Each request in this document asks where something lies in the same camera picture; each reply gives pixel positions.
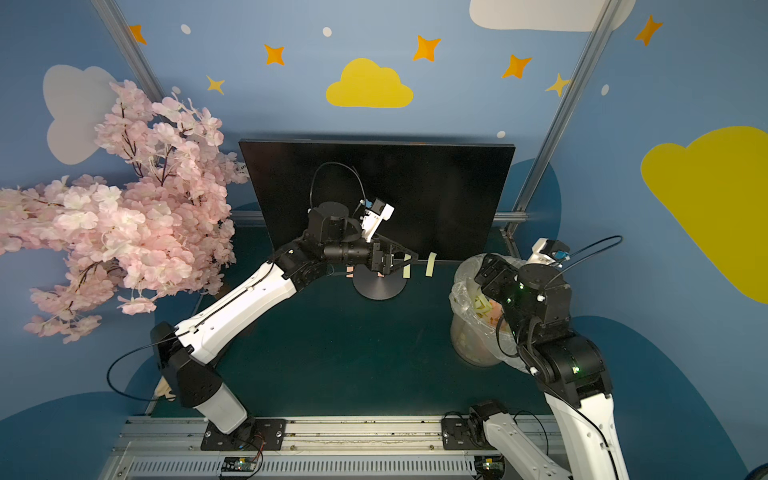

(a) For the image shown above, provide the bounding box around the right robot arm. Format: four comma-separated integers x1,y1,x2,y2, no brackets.
470,253,629,479

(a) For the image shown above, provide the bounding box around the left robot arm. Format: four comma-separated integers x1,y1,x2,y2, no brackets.
150,200,418,443

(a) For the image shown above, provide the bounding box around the round grey monitor stand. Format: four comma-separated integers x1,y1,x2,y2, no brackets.
352,265,408,301

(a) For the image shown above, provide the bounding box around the pile of discarded sticky notes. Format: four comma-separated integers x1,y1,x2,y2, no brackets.
470,292,504,329

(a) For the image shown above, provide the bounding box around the black computer monitor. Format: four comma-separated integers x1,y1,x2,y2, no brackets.
239,140,516,260

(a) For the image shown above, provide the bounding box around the bin with plastic bag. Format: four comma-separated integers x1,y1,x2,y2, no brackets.
449,254,527,373

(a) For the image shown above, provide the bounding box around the right green circuit board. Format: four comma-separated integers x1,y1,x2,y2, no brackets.
473,456,505,480

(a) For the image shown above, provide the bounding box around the green circuit board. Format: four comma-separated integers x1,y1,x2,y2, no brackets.
220,457,257,475
473,456,505,480

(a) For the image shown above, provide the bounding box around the pink cherry blossom tree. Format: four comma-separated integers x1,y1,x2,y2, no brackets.
1,81,249,343

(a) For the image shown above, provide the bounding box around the left green circuit board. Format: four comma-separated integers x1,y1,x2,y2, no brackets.
220,457,257,475

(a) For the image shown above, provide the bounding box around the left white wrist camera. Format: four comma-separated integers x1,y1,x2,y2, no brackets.
361,198,395,243

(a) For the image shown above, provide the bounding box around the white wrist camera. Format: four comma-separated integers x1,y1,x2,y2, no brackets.
526,238,570,265
361,198,395,243

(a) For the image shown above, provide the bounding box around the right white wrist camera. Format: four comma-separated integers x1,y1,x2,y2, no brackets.
526,238,570,265

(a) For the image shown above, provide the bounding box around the right aluminium frame post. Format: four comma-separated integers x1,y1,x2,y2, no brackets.
502,0,622,240

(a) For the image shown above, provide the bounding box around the aluminium frame post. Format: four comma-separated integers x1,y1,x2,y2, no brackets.
91,0,164,102
502,0,622,240

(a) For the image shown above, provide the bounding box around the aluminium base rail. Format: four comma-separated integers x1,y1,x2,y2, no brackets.
100,413,569,479

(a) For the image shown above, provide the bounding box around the left aluminium frame post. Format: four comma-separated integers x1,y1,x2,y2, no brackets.
91,0,164,102

